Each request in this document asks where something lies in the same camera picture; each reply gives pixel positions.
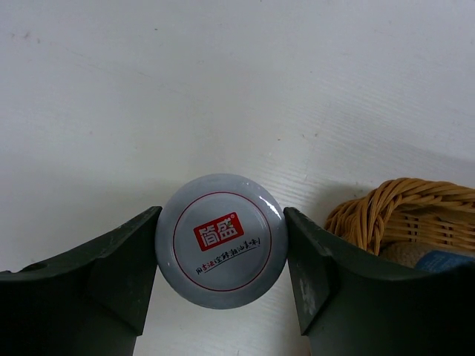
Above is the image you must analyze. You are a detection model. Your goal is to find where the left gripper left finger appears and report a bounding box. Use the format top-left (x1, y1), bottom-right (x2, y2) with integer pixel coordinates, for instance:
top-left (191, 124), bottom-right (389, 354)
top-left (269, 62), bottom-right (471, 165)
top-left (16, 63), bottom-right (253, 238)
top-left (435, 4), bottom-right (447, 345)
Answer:
top-left (1, 206), bottom-right (162, 355)

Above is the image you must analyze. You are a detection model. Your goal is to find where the red-white-lid spice jar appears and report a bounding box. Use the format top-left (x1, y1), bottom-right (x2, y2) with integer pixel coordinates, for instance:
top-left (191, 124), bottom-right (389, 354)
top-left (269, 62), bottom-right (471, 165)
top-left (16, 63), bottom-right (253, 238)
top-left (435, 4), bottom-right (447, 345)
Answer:
top-left (155, 174), bottom-right (289, 309)

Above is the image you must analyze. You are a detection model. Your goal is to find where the silver-lid blue-label jar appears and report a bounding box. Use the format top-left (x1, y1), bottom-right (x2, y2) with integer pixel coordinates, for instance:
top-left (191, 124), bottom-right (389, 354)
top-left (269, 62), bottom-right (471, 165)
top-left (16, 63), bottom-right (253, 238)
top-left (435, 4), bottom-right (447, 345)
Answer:
top-left (414, 250), bottom-right (474, 273)

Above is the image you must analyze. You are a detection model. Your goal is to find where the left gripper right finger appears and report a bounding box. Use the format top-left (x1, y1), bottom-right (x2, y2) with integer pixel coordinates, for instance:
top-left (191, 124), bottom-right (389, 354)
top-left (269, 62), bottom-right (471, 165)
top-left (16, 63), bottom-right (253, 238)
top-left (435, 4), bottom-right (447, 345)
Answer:
top-left (284, 208), bottom-right (474, 355)

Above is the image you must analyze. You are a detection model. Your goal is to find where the brown wicker divided tray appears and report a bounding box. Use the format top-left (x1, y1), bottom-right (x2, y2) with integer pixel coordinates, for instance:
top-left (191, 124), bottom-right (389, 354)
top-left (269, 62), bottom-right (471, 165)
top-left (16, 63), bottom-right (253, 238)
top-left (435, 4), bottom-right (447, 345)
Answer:
top-left (324, 178), bottom-right (474, 255)

